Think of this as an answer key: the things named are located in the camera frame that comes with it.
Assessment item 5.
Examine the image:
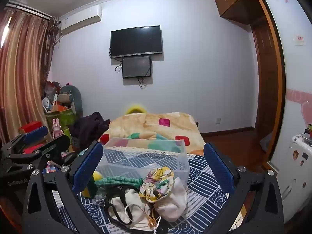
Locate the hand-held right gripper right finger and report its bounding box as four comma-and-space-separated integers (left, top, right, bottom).
204, 142, 285, 234

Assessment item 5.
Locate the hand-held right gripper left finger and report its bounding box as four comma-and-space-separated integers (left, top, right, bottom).
22, 141, 105, 234

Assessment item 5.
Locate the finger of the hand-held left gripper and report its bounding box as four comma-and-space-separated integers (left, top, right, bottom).
0, 126, 49, 154
40, 134, 72, 170

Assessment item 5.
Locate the green knitted band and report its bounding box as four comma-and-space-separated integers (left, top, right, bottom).
94, 175, 144, 189

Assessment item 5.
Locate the white drawstring cloth bag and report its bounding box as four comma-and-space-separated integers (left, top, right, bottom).
153, 177, 188, 223

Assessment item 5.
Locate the clear plastic storage box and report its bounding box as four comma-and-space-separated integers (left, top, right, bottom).
96, 138, 191, 189

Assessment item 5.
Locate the floral fabric pouch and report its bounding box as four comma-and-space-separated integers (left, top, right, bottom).
139, 167, 175, 203

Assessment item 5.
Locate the cream cloth bag with cords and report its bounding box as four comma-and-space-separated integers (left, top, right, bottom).
108, 189, 159, 231

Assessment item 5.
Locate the red box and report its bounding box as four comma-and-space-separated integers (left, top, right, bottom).
18, 121, 42, 134

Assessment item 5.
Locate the yellow and green plush toy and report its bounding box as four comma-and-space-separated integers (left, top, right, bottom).
82, 171, 103, 198

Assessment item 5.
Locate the pink bunny toy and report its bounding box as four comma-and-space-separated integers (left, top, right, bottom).
52, 118, 64, 138

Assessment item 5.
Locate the checkered colourful cloth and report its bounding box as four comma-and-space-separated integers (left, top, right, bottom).
45, 161, 62, 174

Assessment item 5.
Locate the dark purple clothing pile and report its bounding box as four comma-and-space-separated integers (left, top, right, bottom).
69, 112, 112, 152

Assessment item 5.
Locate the grey plush toy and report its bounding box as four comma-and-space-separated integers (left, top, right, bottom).
59, 85, 84, 118

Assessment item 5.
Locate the striped brown curtain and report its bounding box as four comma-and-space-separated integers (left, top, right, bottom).
0, 9, 58, 147

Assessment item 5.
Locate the yellow blanket with red squares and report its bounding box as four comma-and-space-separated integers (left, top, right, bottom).
99, 112, 206, 157

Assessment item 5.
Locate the white small fridge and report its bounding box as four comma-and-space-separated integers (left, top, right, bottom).
277, 133, 312, 225

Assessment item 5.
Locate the yellow round object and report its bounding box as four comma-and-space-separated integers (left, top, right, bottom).
125, 103, 147, 115

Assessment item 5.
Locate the white sliding wardrobe door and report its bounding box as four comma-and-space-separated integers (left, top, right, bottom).
259, 0, 312, 225

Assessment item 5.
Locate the white air conditioner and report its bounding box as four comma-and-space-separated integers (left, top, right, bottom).
58, 4, 102, 36

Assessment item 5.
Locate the red and white door label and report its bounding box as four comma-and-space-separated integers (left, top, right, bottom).
294, 34, 307, 46

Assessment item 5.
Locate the black strap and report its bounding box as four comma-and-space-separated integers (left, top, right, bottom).
104, 186, 137, 225

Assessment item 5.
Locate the wooden wardrobe frame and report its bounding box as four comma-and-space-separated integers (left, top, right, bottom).
251, 0, 286, 171

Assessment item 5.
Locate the small black wall monitor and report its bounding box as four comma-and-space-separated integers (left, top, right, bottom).
122, 56, 152, 79

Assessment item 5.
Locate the curtain rail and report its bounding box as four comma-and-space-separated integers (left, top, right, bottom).
5, 1, 59, 21

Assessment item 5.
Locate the black wall television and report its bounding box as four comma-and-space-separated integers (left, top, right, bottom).
110, 25, 163, 59

